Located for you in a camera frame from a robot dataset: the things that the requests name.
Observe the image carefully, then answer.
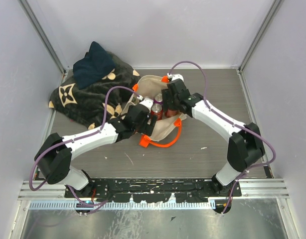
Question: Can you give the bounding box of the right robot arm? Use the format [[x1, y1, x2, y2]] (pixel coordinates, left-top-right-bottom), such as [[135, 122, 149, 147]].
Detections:
[[162, 79, 265, 196]]

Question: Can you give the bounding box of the beige canvas tote bag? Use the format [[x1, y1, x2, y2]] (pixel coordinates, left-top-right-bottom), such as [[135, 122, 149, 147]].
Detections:
[[133, 75, 186, 148]]

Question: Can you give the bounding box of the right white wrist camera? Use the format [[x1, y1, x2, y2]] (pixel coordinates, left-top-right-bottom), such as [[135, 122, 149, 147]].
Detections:
[[167, 73, 184, 82]]

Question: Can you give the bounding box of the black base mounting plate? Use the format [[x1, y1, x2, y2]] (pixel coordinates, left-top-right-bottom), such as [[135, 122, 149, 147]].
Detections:
[[75, 178, 232, 203]]

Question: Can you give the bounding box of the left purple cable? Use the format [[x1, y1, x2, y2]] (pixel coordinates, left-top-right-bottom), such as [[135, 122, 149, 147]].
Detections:
[[29, 86, 144, 216]]

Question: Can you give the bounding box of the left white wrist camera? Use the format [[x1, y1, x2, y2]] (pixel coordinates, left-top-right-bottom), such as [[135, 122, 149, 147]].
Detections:
[[139, 98, 154, 111]]

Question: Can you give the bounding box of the purple soda can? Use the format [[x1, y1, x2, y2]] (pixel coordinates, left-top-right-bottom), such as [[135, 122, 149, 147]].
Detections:
[[153, 93, 163, 106]]

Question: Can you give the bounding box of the purple cable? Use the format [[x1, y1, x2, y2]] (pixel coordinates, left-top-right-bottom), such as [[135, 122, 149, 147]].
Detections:
[[167, 61, 277, 215], [29, 86, 144, 216]]

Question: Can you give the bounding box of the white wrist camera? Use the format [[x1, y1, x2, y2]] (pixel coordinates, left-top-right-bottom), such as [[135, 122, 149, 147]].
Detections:
[[167, 73, 184, 82], [139, 98, 154, 111]]

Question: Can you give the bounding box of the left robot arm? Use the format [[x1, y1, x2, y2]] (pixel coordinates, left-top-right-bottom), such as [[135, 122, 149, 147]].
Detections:
[[34, 104, 157, 197]]

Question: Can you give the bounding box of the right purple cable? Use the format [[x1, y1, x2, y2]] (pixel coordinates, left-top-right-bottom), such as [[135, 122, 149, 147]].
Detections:
[[167, 61, 277, 215]]

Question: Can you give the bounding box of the dark floral patterned blanket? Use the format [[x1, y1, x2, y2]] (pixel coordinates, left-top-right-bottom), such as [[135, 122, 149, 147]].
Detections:
[[48, 51, 141, 129]]

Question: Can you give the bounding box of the navy blue cloth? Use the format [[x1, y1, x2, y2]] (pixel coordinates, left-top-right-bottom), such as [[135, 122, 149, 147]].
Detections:
[[73, 41, 115, 90]]

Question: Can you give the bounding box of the aluminium front rail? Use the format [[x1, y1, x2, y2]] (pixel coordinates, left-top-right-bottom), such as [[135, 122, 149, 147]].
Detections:
[[18, 178, 289, 211]]

